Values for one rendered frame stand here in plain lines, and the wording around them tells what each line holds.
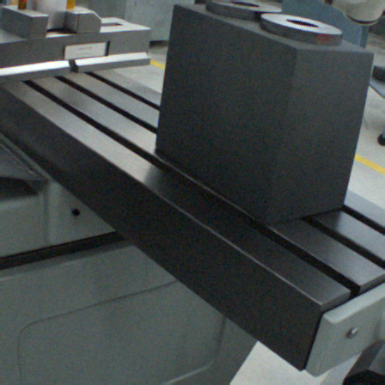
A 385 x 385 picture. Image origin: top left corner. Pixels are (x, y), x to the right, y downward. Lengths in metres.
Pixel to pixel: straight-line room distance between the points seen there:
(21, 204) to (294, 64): 0.46
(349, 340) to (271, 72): 0.27
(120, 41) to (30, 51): 0.19
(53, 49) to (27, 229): 0.33
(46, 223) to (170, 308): 0.36
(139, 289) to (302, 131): 0.54
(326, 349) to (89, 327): 0.60
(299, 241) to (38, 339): 0.54
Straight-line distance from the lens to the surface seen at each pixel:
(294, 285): 0.58
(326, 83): 0.65
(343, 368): 1.43
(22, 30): 1.10
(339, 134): 0.69
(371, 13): 1.07
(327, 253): 0.65
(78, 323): 1.08
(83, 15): 1.13
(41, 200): 0.93
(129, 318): 1.15
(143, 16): 5.62
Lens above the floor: 1.26
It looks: 24 degrees down
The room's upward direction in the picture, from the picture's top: 8 degrees clockwise
